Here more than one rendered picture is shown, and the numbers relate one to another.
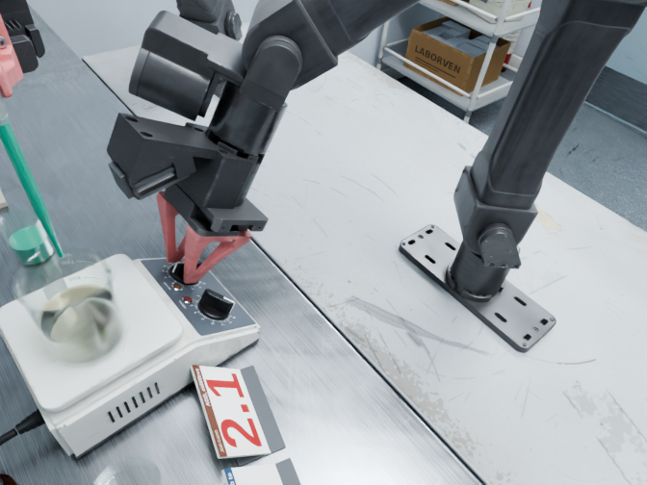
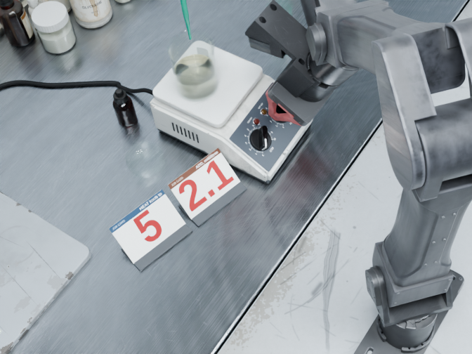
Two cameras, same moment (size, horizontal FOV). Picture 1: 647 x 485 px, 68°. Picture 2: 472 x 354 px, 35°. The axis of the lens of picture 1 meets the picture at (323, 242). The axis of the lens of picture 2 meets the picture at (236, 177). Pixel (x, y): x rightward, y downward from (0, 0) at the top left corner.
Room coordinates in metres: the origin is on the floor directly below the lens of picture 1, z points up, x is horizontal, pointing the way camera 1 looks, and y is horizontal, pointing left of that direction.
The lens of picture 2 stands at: (0.20, -0.52, 1.81)
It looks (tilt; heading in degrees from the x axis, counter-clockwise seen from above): 57 degrees down; 86
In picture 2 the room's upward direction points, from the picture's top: 8 degrees counter-clockwise
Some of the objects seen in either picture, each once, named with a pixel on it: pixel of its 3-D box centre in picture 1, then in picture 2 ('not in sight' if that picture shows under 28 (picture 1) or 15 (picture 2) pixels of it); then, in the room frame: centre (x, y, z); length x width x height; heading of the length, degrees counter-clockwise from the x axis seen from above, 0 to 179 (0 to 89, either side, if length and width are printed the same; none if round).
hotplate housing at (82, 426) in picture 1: (129, 335); (225, 108); (0.24, 0.17, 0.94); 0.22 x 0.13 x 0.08; 137
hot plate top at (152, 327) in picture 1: (91, 323); (207, 82); (0.22, 0.19, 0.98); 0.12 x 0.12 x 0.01; 47
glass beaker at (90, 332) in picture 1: (81, 309); (194, 69); (0.21, 0.18, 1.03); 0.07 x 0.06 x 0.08; 100
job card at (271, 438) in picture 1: (238, 406); (207, 187); (0.20, 0.06, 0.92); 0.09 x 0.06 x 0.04; 30
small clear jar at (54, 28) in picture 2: not in sight; (54, 28); (0.00, 0.41, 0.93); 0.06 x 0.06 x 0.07
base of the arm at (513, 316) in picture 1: (481, 264); (407, 316); (0.40, -0.19, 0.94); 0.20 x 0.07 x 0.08; 45
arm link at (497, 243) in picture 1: (493, 225); (408, 287); (0.40, -0.18, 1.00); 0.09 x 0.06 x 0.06; 4
